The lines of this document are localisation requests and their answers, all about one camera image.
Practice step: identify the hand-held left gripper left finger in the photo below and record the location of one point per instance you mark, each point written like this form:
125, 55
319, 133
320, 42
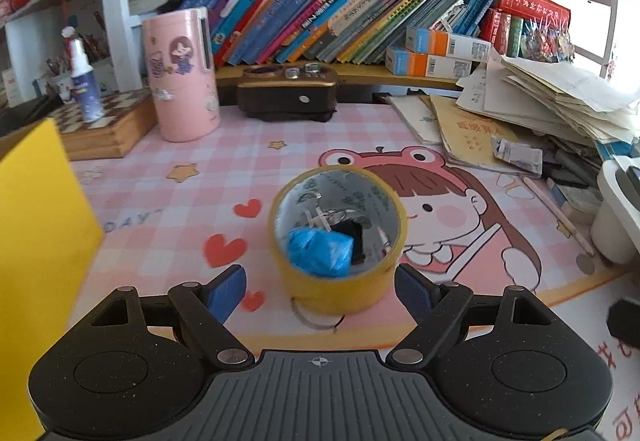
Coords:
226, 293

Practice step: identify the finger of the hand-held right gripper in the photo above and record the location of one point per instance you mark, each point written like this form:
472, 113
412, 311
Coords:
627, 323

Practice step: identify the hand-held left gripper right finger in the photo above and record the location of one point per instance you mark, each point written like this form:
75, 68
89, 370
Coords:
414, 293

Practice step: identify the yellow tape roll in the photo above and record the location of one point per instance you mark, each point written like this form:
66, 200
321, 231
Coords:
340, 293

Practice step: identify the yellow cardboard box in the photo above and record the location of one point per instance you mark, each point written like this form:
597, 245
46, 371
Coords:
35, 241

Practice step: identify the pink checked desktop cloth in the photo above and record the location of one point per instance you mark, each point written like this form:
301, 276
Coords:
200, 201

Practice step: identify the white desk mat orange border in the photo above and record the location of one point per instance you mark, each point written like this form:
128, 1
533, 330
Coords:
580, 316

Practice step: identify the black binder clip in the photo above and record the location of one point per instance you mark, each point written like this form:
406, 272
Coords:
352, 241

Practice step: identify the blue crumpled plastic bag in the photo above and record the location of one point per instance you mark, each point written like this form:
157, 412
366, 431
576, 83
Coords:
317, 251

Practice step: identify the beige pencil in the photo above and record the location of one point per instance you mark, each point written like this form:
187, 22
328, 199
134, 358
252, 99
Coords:
560, 216

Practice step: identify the yellow notebook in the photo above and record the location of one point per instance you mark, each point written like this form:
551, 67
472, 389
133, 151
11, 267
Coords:
472, 136

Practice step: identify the small grey packet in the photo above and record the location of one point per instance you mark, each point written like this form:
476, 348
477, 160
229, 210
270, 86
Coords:
517, 155

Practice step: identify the white booklet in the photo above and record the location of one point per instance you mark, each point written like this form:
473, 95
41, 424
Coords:
417, 118

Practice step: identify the wooden chessboard box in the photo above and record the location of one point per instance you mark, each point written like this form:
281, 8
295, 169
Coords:
107, 131

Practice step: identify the dark brown wooden box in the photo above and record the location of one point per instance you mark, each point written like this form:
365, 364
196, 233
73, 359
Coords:
285, 96

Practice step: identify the pink cartoon cylinder container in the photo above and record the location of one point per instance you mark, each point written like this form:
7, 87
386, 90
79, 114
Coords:
182, 81

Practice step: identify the stack of loose papers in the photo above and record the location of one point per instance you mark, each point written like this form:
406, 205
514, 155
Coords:
555, 96

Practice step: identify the white spray bottle blue label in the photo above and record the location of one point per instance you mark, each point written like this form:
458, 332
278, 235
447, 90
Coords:
86, 86

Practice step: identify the jar of colourful trinkets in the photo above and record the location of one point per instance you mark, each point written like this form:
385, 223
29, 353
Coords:
547, 41

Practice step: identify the white bookshelf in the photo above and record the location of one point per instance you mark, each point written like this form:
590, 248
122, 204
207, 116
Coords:
117, 21

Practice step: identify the row of blue books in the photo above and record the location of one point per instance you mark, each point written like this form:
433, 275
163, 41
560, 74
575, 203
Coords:
320, 11

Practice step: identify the thick red book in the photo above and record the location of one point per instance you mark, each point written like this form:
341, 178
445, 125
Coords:
535, 6

